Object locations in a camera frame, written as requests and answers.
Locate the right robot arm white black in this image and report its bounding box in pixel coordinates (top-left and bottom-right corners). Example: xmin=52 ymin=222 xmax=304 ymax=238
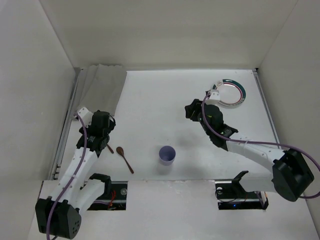
xmin=184 ymin=99 xmax=315 ymax=202

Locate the grey cloth napkin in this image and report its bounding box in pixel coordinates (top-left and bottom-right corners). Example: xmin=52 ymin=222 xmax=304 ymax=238
xmin=75 ymin=64 xmax=127 ymax=116

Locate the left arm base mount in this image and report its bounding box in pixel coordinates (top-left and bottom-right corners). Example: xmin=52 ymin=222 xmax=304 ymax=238
xmin=88 ymin=181 xmax=128 ymax=211

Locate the purple plastic cup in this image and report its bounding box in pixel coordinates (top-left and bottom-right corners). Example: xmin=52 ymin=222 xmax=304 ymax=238
xmin=158 ymin=145 xmax=176 ymax=166

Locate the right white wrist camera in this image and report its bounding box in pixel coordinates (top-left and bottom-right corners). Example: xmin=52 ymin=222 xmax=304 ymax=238
xmin=205 ymin=89 xmax=221 ymax=105

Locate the aluminium table rail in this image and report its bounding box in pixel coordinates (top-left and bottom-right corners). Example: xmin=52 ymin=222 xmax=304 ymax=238
xmin=47 ymin=67 xmax=82 ymax=180
xmin=252 ymin=68 xmax=279 ymax=143

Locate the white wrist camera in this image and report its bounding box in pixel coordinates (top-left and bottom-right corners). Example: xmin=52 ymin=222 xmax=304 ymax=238
xmin=205 ymin=89 xmax=221 ymax=105
xmin=76 ymin=107 xmax=93 ymax=126

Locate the right aluminium table rail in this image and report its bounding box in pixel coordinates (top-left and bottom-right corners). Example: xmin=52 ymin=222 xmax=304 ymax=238
xmin=252 ymin=68 xmax=279 ymax=143

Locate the brown wooden spoon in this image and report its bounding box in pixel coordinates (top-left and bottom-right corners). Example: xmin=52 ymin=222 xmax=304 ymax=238
xmin=116 ymin=146 xmax=135 ymax=174

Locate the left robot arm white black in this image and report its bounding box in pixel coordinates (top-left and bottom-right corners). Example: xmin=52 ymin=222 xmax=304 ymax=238
xmin=35 ymin=108 xmax=116 ymax=240

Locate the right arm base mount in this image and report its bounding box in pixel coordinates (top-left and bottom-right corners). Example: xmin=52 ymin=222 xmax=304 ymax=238
xmin=214 ymin=180 xmax=269 ymax=211

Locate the white plate with green rim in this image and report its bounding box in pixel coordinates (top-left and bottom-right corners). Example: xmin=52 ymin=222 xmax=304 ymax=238
xmin=212 ymin=79 xmax=247 ymax=107

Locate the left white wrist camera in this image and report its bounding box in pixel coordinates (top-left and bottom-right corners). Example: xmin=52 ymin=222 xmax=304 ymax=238
xmin=76 ymin=107 xmax=93 ymax=126

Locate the brown wooden fork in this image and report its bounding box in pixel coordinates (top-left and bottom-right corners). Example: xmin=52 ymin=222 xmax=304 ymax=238
xmin=107 ymin=144 xmax=114 ymax=154

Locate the left aluminium table rail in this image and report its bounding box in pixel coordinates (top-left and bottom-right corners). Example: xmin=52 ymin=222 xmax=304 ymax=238
xmin=47 ymin=67 xmax=82 ymax=180

